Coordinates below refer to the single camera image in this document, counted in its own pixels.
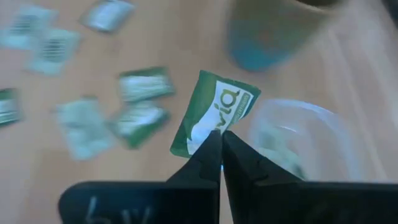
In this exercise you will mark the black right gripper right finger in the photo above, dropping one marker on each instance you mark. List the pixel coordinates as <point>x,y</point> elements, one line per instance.
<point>280,202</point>

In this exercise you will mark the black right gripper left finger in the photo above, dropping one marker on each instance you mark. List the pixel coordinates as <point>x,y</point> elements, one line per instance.
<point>186,202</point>

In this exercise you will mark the clear plastic container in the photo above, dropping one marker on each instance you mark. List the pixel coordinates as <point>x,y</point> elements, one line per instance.
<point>326,140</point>

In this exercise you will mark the green-blue glazed ceramic mug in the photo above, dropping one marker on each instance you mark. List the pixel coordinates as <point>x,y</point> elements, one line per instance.
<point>267,34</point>

